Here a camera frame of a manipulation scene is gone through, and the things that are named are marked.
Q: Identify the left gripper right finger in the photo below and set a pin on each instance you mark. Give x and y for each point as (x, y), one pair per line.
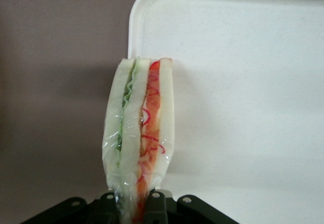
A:
(177, 214)

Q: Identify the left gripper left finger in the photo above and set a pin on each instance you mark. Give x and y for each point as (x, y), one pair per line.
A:
(81, 214)

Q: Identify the triangle sandwich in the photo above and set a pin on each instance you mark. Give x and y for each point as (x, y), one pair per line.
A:
(131, 132)

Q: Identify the cream plastic tray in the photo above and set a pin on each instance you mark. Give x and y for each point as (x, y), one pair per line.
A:
(240, 82)

